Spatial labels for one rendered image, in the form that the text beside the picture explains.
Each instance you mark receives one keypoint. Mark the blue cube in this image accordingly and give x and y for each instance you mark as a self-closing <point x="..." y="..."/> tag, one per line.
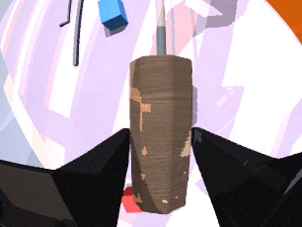
<point x="112" y="14"/>

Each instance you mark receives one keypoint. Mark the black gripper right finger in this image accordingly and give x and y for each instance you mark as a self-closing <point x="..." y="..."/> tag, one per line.
<point x="245" y="187"/>

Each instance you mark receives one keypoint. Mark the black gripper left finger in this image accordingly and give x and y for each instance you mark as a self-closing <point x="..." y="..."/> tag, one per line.
<point x="85" y="192"/>

